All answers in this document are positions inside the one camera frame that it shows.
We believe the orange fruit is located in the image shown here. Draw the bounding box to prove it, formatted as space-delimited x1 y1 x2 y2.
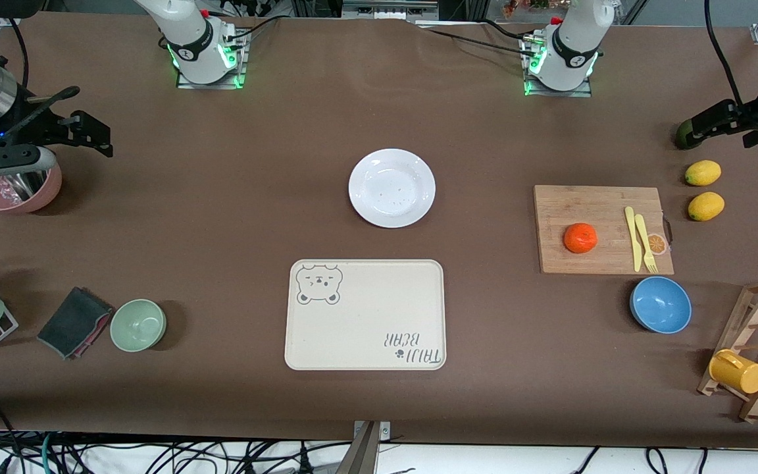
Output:
563 223 599 255

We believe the white round plate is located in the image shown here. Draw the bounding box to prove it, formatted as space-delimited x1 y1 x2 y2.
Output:
348 148 437 229

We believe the metal scoop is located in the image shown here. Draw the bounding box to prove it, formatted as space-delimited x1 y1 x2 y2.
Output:
1 170 47 201

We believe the yellow lemon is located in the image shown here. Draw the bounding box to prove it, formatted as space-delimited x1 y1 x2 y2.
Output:
684 160 722 187
687 192 726 222

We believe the pink bowl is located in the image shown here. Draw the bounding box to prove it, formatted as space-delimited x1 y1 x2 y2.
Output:
0 165 63 213

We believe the yellow plastic fork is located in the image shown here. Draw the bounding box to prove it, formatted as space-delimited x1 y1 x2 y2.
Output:
634 213 659 274

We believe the yellow plastic knife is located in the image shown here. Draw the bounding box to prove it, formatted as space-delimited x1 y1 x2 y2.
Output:
624 206 644 273

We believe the bamboo cutting board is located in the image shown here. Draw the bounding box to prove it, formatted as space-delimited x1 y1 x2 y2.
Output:
534 185 675 275

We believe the dark grey folded cloth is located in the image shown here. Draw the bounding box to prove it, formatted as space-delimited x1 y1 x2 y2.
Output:
37 286 114 361

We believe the blue bowl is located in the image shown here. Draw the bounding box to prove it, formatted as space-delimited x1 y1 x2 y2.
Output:
629 276 693 335

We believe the pale green bowl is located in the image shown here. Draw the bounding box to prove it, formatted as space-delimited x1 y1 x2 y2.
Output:
109 299 167 353

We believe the wooden peg rack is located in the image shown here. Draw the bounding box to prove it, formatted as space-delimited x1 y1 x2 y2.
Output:
697 278 758 423

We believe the yellow mug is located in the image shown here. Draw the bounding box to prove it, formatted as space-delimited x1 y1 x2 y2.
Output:
709 349 758 395

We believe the grey equipment box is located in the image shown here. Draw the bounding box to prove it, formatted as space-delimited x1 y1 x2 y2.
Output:
341 0 442 20

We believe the cream bear print tray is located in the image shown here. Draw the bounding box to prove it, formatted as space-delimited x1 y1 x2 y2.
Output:
284 259 447 371

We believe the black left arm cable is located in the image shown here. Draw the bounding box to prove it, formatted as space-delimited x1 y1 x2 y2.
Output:
703 0 745 106

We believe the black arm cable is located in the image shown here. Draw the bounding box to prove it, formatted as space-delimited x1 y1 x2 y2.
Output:
703 0 745 106
0 13 84 149

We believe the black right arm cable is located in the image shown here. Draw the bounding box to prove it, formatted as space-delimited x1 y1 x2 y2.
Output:
0 13 84 149

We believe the black table cable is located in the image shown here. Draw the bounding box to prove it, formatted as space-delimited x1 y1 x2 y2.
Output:
418 18 538 57
224 14 284 50

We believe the teal cable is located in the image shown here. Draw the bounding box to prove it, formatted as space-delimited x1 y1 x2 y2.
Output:
40 431 59 474

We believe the metal table edge bracket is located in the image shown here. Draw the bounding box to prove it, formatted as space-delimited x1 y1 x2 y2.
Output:
351 420 393 474

